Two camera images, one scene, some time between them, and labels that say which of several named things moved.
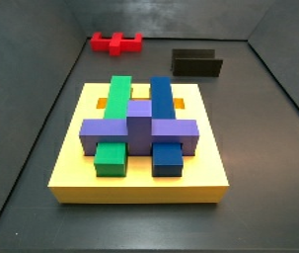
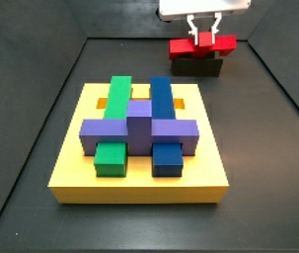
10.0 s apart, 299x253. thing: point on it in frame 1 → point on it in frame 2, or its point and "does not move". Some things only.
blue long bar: x=166 y=153 does not move
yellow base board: x=74 y=182 does not move
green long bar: x=110 y=154 does not move
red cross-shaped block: x=117 y=43 → x=222 y=43
